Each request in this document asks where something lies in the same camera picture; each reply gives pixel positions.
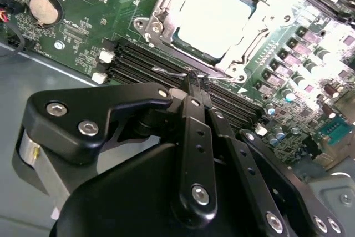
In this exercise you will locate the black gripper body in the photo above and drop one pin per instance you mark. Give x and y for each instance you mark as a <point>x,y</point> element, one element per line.
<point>124,192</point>

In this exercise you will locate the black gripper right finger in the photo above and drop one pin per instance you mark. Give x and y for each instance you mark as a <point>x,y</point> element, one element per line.
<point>238,167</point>

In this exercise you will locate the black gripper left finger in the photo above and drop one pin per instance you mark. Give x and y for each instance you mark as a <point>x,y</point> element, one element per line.
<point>83,109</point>

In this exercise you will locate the silver CPU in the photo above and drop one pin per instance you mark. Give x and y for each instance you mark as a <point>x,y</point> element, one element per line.
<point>216,17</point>

